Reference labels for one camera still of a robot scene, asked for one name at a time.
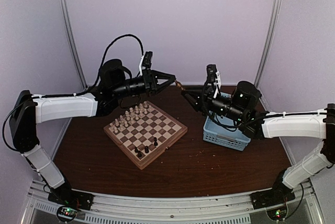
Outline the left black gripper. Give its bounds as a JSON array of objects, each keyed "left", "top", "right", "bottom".
[{"left": 111, "top": 69, "right": 175, "bottom": 99}]

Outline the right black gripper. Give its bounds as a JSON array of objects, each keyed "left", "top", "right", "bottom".
[{"left": 181, "top": 85, "right": 245, "bottom": 124}]

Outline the light blue plastic basket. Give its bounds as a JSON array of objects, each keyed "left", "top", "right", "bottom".
[{"left": 203, "top": 92, "right": 254, "bottom": 153}]

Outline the wooden chess board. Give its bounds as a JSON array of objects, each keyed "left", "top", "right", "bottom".
[{"left": 104, "top": 101, "right": 188, "bottom": 170}]

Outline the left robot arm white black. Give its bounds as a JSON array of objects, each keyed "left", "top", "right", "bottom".
[{"left": 7, "top": 59, "right": 176, "bottom": 205}]

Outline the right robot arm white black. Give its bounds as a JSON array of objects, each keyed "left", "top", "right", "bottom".
[{"left": 181, "top": 81, "right": 334, "bottom": 204}]

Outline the row of white chess pieces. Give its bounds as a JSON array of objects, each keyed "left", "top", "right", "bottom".
[{"left": 106, "top": 101, "right": 153, "bottom": 134}]

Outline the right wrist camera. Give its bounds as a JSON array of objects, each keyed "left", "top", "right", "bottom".
[{"left": 206, "top": 64, "right": 221, "bottom": 98}]

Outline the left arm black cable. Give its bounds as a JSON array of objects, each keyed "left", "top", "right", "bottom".
[{"left": 96, "top": 34, "right": 145, "bottom": 86}]

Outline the left aluminium frame post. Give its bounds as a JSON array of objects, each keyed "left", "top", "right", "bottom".
[{"left": 60, "top": 0, "right": 87, "bottom": 89}]

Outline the aluminium frame post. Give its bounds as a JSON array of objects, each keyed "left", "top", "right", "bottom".
[
  {"left": 60, "top": 0, "right": 87, "bottom": 89},
  {"left": 254, "top": 0, "right": 282, "bottom": 88}
]

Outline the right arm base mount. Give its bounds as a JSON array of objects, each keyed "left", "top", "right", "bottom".
[{"left": 250, "top": 189, "right": 295, "bottom": 209}]

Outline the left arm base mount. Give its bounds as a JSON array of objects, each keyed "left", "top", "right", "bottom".
[{"left": 48, "top": 187, "right": 94, "bottom": 210}]

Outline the right aluminium frame post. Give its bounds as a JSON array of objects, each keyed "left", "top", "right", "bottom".
[{"left": 254, "top": 0, "right": 282, "bottom": 88}]

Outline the front aluminium rail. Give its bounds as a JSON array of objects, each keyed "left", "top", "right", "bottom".
[{"left": 20, "top": 179, "right": 325, "bottom": 224}]

